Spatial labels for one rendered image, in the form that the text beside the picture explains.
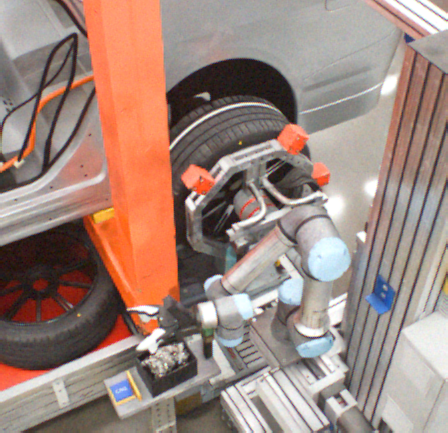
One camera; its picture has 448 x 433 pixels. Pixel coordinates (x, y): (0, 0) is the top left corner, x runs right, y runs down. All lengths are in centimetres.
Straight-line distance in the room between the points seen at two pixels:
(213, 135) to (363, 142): 193
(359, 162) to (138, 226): 224
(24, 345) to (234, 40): 146
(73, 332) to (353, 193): 190
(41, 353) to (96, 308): 28
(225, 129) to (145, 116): 69
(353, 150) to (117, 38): 274
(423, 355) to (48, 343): 155
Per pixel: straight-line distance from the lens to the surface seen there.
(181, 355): 285
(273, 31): 293
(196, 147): 276
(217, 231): 310
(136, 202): 235
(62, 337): 306
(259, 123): 281
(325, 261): 202
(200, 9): 271
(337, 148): 450
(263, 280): 348
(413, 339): 216
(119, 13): 192
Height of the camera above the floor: 298
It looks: 46 degrees down
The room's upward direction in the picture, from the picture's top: straight up
